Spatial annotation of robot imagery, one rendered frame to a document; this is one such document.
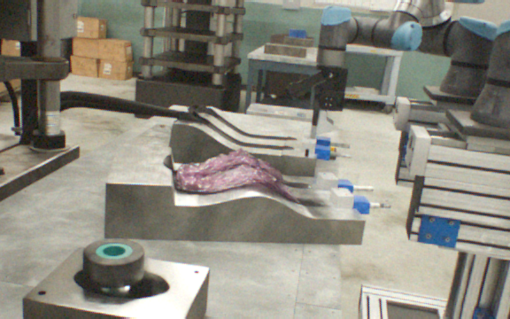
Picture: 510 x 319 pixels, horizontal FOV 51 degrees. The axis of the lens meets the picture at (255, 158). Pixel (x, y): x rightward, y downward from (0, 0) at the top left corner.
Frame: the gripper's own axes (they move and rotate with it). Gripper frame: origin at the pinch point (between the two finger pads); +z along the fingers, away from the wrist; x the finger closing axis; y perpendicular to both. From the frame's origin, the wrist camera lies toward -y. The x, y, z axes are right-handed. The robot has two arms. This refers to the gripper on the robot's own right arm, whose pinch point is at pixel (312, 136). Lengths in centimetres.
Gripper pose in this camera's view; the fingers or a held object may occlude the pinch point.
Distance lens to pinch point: 149.4
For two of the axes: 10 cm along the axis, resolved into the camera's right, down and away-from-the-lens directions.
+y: 9.8, 1.4, -1.1
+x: 1.4, -2.6, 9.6
